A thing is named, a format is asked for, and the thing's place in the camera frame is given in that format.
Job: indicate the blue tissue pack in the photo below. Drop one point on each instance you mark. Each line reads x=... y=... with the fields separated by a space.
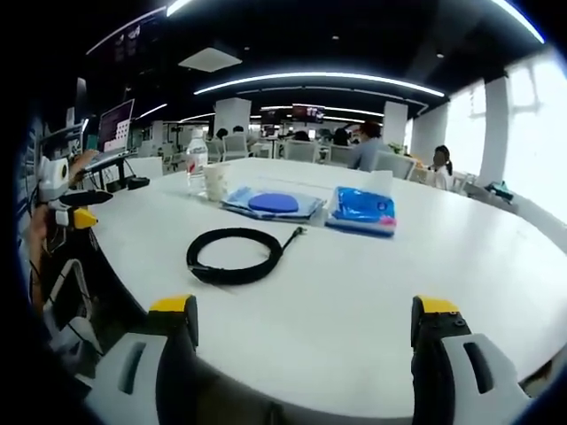
x=361 y=208

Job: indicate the blue packet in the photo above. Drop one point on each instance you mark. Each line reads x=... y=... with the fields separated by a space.
x=274 y=204

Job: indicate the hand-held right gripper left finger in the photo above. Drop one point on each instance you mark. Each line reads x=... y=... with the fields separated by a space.
x=177 y=354

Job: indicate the hanging display screen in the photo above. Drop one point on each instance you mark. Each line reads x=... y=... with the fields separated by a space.
x=308 y=113

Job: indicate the long ceiling strip light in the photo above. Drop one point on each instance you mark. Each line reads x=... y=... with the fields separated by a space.
x=179 y=6
x=319 y=76

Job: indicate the white table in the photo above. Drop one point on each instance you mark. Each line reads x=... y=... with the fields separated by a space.
x=354 y=288

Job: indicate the green potted plant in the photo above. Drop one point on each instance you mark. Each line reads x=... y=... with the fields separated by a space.
x=397 y=147

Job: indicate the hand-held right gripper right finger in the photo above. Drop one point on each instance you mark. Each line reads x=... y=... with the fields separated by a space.
x=434 y=363

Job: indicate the clear plastic water bottle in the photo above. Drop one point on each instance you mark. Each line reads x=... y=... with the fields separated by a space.
x=197 y=164

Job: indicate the white ceiling air vent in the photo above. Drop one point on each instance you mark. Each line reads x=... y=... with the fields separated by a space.
x=209 y=58

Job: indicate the white paper cup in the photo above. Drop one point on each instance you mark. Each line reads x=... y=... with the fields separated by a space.
x=217 y=181

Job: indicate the open laptop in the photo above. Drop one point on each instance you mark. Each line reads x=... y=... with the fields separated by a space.
x=116 y=126

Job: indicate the window with blinds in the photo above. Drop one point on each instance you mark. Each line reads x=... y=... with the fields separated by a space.
x=465 y=128
x=540 y=133

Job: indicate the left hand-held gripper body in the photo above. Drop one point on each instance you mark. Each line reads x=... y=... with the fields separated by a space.
x=53 y=177

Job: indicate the person's left hand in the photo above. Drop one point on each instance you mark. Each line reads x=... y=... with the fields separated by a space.
x=36 y=230

